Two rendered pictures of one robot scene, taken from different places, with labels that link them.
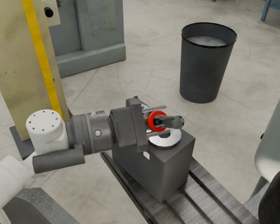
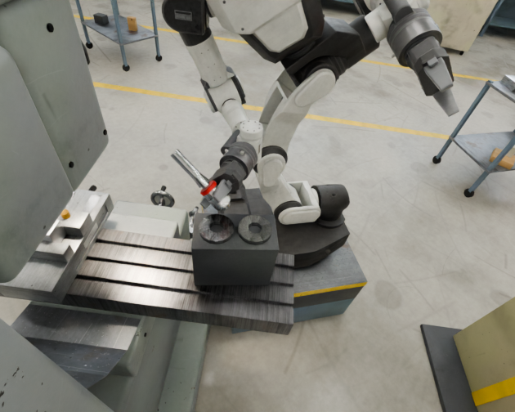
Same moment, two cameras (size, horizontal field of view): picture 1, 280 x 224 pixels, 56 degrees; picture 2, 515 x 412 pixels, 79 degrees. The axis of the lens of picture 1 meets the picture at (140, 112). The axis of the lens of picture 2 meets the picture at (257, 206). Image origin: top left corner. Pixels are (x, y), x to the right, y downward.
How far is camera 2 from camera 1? 0.93 m
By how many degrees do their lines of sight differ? 78
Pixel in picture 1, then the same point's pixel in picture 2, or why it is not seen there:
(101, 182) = (344, 391)
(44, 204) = (320, 279)
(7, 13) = not seen: outside the picture
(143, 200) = not seen: hidden behind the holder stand
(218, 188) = (163, 300)
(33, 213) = (302, 249)
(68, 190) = (351, 347)
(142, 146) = not seen: hidden behind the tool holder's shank
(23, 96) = (511, 331)
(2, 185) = (231, 116)
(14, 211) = (312, 239)
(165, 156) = (199, 217)
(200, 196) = (172, 280)
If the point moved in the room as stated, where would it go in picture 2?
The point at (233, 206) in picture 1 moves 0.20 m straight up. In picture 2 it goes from (141, 294) to (127, 254)
